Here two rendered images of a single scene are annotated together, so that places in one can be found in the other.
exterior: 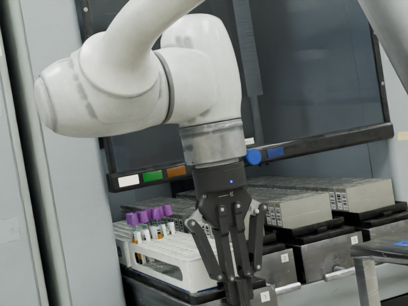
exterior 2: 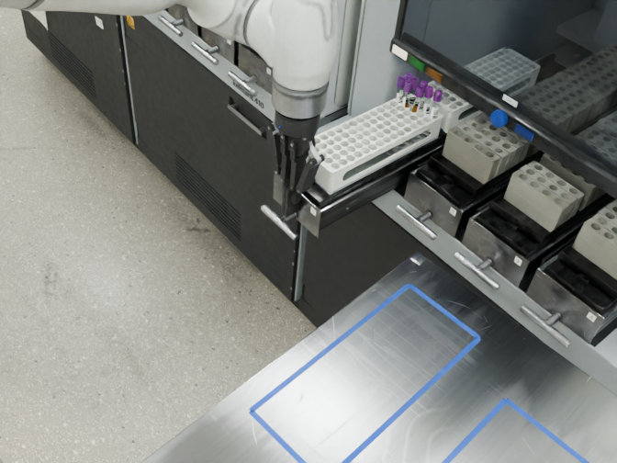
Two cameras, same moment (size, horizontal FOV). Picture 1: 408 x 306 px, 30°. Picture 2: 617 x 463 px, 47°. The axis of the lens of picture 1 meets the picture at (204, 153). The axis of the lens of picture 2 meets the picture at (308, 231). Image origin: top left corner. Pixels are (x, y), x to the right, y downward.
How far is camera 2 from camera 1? 1.36 m
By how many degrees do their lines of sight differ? 73
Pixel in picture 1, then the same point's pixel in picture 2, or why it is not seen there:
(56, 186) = (366, 14)
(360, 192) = (597, 241)
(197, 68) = (263, 33)
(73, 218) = (369, 46)
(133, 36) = not seen: outside the picture
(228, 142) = (278, 101)
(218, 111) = (276, 74)
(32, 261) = (341, 52)
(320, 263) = (479, 244)
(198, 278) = not seen: hidden behind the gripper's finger
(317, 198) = (548, 202)
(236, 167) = (286, 121)
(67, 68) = not seen: outside the picture
